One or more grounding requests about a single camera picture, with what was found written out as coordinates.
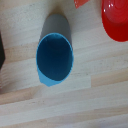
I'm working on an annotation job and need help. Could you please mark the blue drinking cup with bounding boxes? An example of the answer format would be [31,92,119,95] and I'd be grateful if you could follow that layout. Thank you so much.
[35,13,75,88]

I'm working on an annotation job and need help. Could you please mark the dark black object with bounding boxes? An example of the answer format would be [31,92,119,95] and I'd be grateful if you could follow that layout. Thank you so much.
[0,32,6,72]

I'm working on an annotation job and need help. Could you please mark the small red orange object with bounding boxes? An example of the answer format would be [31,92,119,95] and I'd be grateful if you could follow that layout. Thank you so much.
[73,0,90,9]

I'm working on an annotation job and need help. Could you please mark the red plastic plate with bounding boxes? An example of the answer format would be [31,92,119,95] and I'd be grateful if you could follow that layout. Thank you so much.
[101,0,128,43]

